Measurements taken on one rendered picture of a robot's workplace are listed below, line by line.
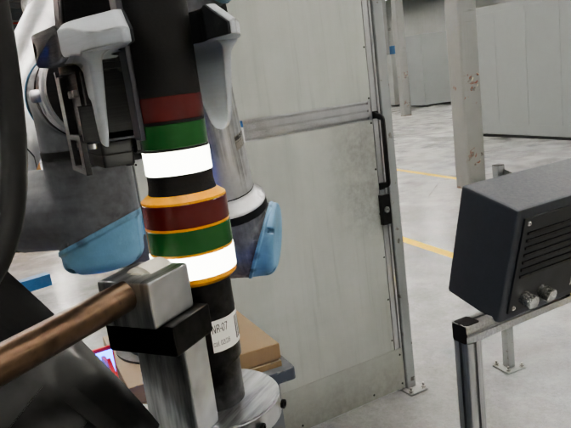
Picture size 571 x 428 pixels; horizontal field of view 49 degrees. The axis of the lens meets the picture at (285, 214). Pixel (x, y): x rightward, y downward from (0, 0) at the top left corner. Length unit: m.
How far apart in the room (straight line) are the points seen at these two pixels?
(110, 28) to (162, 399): 0.17
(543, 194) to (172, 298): 0.77
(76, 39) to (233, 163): 0.62
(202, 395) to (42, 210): 0.30
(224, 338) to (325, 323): 2.30
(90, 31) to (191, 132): 0.06
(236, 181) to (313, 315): 1.71
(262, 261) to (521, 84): 10.33
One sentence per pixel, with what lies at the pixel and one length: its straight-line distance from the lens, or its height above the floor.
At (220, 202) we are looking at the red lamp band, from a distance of 0.31.
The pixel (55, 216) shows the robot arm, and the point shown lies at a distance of 0.56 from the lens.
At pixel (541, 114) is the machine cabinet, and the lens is 10.89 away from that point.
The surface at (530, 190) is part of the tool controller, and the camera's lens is 0.99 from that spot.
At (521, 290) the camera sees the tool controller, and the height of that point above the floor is 1.09.
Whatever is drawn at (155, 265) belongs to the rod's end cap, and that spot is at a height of 1.37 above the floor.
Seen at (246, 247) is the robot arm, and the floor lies 1.21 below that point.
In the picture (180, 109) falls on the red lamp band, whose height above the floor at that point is 1.44.
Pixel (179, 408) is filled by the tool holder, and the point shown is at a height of 1.30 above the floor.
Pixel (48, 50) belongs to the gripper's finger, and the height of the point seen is 1.47.
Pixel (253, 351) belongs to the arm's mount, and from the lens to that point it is 0.99.
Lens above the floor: 1.44
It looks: 12 degrees down
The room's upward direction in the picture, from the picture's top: 7 degrees counter-clockwise
